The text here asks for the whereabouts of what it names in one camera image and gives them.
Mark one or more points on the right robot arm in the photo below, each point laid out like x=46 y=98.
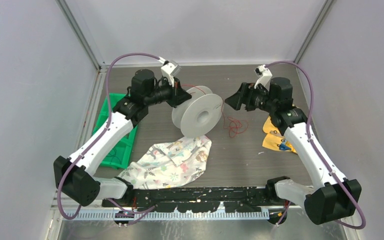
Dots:
x=292 y=124

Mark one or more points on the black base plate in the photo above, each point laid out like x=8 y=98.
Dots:
x=238 y=199

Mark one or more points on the green three-compartment bin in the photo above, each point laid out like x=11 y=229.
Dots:
x=119 y=156

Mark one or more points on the white patterned cloth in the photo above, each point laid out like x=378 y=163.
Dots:
x=169 y=165

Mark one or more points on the aluminium frame rail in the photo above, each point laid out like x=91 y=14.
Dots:
x=332 y=200

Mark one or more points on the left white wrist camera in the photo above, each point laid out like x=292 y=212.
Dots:
x=169 y=70

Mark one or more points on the yellow patterned cloth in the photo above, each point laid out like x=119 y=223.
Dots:
x=274 y=140

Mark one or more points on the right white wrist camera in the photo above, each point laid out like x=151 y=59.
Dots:
x=264 y=76

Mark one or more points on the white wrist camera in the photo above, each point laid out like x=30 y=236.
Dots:
x=169 y=70
x=264 y=76

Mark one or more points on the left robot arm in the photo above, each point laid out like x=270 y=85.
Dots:
x=74 y=175

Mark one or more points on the grey plastic spool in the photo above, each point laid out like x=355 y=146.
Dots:
x=200 y=114

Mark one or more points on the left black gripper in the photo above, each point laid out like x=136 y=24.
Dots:
x=178 y=95

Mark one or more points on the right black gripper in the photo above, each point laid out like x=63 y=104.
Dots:
x=244 y=95

